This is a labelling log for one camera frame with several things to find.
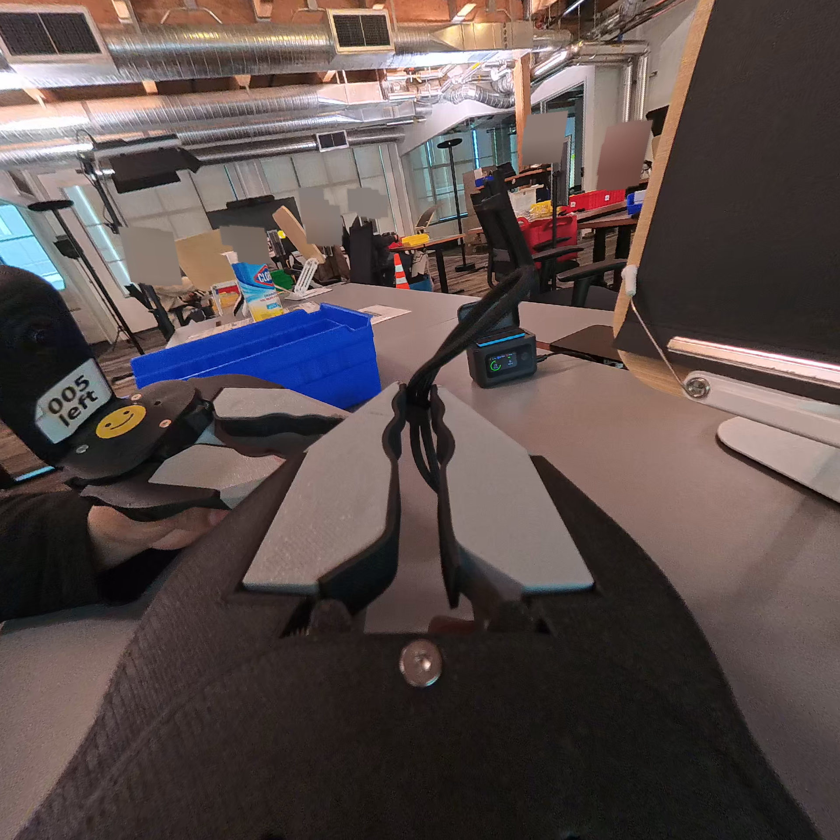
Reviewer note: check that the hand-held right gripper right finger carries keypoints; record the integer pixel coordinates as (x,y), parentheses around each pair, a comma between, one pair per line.
(512,512)

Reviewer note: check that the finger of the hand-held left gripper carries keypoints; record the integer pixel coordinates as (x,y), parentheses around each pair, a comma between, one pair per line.
(262,403)
(210,469)

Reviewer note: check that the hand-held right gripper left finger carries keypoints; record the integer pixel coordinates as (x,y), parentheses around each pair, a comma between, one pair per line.
(328,512)

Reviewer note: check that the person's left forearm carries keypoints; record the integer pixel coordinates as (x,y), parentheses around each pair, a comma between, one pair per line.
(39,558)

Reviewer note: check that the person's left hand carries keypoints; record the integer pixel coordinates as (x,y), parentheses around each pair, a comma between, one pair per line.
(151,531)

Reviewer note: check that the blue plastic bin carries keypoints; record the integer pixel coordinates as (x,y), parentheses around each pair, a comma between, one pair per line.
(295,354)

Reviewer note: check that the disinfecting wipes canister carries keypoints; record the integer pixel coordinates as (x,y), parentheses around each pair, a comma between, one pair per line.
(259,292)

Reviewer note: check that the window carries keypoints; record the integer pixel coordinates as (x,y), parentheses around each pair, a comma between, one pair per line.
(26,249)

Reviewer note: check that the dark charging case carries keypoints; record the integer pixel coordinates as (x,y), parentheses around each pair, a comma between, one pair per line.
(502,364)

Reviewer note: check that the white paper sheet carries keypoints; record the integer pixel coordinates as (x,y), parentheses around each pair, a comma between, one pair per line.
(384,313)

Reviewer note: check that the beige rounded board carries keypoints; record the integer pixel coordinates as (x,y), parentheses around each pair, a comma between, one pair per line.
(203,256)

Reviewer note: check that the beige board on white stand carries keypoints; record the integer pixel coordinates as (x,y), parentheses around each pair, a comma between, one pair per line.
(295,236)

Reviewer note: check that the orange traffic cone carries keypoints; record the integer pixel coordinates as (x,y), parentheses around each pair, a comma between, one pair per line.
(400,272)

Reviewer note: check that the blue bucket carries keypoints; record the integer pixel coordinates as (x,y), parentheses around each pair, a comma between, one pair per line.
(421,282)

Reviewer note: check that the small yellow bin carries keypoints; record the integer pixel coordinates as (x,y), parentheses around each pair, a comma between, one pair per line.
(415,240)

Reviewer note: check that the wooden top office table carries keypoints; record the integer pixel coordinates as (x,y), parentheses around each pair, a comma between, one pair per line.
(426,246)

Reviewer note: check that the black light panel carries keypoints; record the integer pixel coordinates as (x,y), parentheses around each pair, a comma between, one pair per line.
(148,167)

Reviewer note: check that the black office chair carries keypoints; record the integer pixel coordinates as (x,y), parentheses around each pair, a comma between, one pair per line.
(505,243)

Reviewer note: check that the red plastic bin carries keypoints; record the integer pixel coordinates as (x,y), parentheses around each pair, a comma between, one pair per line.
(551,236)

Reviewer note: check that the long red bin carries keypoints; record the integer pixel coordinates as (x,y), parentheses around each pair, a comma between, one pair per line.
(597,199)

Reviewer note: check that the black board on white stand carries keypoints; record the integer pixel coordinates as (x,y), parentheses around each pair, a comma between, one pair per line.
(754,164)

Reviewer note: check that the wall screen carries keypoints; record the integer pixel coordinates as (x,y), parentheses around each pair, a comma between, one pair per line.
(249,210)

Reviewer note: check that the silver air duct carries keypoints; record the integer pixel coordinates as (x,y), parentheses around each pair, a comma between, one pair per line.
(229,111)

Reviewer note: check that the wooden post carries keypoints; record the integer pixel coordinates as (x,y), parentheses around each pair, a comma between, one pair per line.
(523,98)

